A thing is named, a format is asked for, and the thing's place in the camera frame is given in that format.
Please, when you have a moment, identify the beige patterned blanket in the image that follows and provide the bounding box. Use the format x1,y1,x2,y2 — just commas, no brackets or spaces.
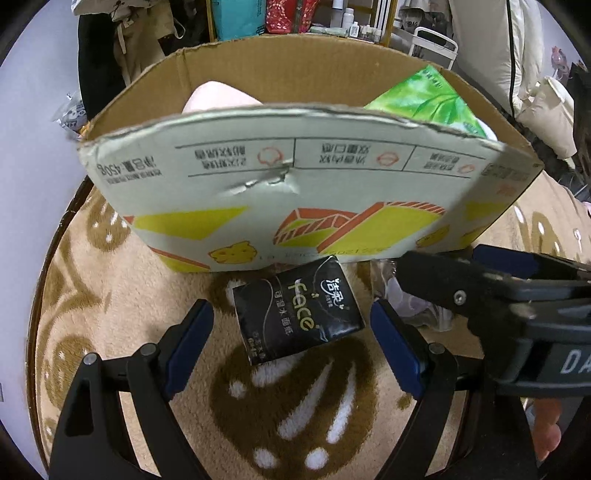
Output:
34,175,591,480

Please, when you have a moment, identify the green tissue pack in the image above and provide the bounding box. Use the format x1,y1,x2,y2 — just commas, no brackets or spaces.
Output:
362,64,498,140

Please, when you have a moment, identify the person's right hand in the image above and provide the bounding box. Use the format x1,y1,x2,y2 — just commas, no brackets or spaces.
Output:
530,396,565,463

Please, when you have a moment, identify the printed cardboard box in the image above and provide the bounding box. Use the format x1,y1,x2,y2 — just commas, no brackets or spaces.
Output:
76,36,546,273

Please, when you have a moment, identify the beige hanging coat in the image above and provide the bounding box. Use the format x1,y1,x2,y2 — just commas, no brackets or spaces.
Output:
110,0,186,89

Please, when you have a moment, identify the white trolley cart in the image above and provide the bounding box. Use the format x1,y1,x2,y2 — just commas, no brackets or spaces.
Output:
390,4,458,71

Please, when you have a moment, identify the plastic bag of toys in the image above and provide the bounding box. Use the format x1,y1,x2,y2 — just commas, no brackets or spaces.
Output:
50,89,89,142

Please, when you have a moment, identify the white folded duvet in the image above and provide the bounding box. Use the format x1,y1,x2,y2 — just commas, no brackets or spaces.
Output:
516,76,579,158

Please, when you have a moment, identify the white upright mattress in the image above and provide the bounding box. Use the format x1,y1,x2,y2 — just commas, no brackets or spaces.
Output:
450,0,546,112

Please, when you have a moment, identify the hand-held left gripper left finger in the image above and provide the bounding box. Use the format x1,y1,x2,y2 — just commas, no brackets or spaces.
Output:
48,298,216,480

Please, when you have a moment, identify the pink pig plush cushion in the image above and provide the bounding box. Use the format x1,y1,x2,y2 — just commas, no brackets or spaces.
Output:
181,80,262,116

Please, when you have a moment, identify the black hanging garment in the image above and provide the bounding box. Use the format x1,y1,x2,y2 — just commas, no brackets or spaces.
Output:
77,17,126,121

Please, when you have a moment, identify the black tissue pack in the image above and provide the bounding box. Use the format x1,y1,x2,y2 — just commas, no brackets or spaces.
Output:
231,255,367,367

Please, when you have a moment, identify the wooden shelf rack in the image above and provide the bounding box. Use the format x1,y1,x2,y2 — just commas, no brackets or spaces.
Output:
205,0,400,48

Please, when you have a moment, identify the row of small white bottles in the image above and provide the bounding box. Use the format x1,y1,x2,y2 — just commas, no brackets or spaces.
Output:
329,0,385,40

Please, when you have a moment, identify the teal bag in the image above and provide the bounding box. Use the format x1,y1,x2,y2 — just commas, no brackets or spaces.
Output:
210,0,269,42

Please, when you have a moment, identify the clear plastic packet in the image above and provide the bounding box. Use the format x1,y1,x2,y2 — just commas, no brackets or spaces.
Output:
370,258,456,332

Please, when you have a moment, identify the red patterned gift bag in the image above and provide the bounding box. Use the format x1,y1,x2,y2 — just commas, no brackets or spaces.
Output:
265,0,320,34

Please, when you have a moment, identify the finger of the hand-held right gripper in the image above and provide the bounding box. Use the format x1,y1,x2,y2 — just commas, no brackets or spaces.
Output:
473,244,591,285
397,251,523,341

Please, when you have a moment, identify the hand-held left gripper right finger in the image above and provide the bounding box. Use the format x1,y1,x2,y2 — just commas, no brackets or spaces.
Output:
369,298,539,480

